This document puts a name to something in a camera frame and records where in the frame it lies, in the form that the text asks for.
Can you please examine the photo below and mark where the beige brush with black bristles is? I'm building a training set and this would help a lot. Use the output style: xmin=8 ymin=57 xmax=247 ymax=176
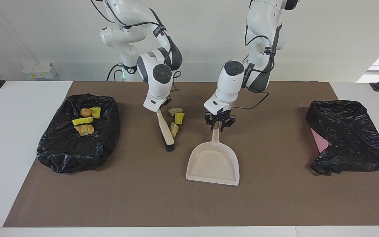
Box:
xmin=157 ymin=109 xmax=175 ymax=152

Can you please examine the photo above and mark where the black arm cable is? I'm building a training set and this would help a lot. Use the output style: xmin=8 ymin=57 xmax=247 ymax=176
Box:
xmin=236 ymin=25 xmax=272 ymax=110
xmin=91 ymin=0 xmax=182 ymax=93

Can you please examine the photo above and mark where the beige plastic dustpan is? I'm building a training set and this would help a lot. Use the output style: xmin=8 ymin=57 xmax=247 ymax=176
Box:
xmin=186 ymin=121 xmax=240 ymax=186

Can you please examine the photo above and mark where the white power strip box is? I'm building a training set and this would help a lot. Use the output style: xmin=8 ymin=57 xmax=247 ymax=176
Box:
xmin=22 ymin=63 xmax=58 ymax=79

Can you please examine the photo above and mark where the black bag with loop handle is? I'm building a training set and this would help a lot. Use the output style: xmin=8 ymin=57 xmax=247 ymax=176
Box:
xmin=306 ymin=100 xmax=379 ymax=175

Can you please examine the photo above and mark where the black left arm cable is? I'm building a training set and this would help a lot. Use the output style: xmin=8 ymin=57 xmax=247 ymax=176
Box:
xmin=236 ymin=25 xmax=272 ymax=110

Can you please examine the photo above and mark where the notched yellow sponge piece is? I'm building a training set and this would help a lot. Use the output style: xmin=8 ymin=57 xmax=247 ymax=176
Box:
xmin=72 ymin=117 xmax=94 ymax=126

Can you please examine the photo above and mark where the black bag lined bin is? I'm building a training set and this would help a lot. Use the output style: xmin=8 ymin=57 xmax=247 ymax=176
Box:
xmin=37 ymin=93 xmax=121 ymax=174

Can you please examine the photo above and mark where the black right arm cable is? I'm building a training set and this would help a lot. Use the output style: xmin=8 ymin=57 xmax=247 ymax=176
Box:
xmin=91 ymin=0 xmax=182 ymax=93

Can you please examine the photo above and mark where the pink plastic bin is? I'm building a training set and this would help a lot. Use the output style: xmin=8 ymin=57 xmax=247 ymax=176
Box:
xmin=310 ymin=128 xmax=329 ymax=153

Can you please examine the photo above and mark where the black right base cable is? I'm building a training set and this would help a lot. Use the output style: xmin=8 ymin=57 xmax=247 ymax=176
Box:
xmin=107 ymin=64 xmax=123 ymax=82

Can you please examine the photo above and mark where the orange tinted beige sponge piece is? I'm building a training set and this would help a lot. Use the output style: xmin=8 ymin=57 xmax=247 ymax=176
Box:
xmin=74 ymin=124 xmax=95 ymax=136

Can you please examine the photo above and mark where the brown table mat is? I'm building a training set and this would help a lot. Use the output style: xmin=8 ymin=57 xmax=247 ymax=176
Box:
xmin=3 ymin=81 xmax=379 ymax=227

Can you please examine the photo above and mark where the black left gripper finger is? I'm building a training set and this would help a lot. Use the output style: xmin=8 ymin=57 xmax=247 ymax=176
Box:
xmin=205 ymin=113 xmax=217 ymax=131
xmin=222 ymin=115 xmax=236 ymax=133

